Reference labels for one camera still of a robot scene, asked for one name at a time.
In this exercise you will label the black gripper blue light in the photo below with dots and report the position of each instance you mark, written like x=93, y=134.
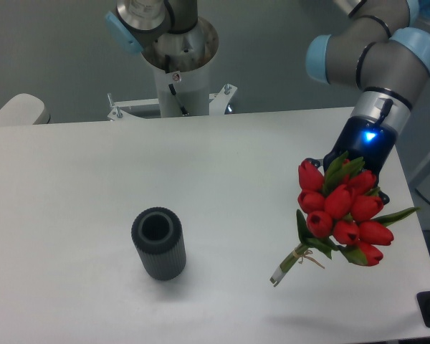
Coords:
x=362, y=138

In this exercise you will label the red tulip bouquet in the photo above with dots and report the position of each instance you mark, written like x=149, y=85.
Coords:
x=339, y=211

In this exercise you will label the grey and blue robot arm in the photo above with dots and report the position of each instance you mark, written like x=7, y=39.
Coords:
x=381, y=53

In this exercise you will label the dark grey ribbed vase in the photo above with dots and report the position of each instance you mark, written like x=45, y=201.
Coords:
x=157, y=234

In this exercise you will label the white chair armrest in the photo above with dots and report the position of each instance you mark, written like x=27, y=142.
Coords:
x=24, y=109

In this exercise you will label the white metal base frame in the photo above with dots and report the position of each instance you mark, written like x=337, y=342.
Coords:
x=218, y=104

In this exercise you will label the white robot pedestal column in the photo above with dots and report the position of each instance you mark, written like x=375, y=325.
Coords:
x=181, y=63

